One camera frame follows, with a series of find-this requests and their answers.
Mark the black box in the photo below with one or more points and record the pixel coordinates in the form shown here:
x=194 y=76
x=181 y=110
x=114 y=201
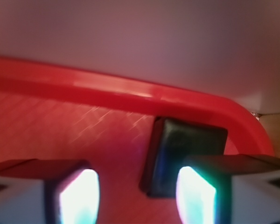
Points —
x=170 y=143

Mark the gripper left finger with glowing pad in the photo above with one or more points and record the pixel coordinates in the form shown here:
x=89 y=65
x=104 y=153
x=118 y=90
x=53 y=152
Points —
x=48 y=192

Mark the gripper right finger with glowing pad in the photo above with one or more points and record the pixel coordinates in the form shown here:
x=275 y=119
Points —
x=229 y=189

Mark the brown cardboard box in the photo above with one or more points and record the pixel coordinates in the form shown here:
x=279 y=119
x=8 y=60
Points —
x=271 y=124

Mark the red plastic tray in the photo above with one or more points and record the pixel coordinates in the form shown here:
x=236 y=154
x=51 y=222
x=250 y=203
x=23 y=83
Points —
x=52 y=112

